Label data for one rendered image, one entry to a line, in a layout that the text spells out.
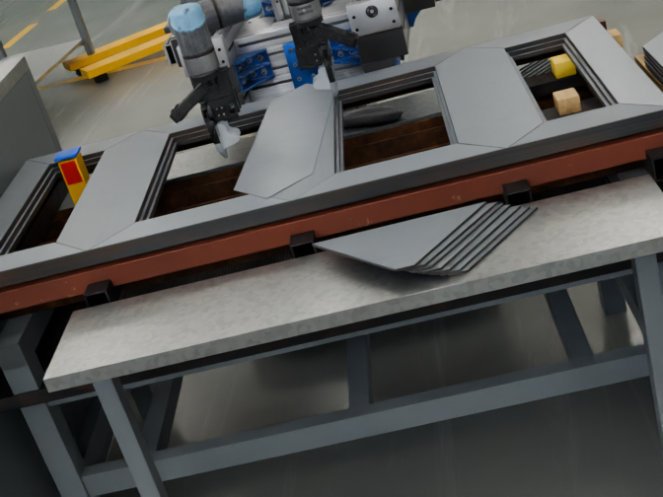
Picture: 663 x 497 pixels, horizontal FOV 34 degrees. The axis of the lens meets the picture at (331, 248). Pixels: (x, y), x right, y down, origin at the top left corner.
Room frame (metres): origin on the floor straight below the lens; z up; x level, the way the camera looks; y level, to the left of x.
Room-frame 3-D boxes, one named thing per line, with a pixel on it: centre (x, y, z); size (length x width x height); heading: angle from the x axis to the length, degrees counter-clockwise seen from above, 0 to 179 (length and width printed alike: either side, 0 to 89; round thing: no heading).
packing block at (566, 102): (2.28, -0.61, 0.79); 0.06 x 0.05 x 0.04; 173
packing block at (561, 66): (2.52, -0.68, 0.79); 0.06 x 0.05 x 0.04; 173
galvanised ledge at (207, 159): (2.89, -0.26, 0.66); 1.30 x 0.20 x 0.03; 83
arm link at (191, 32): (2.43, 0.16, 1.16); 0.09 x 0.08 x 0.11; 9
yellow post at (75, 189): (2.70, 0.58, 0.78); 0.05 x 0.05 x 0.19; 83
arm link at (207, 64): (2.43, 0.16, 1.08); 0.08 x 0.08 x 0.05
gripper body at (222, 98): (2.42, 0.16, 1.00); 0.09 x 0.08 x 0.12; 83
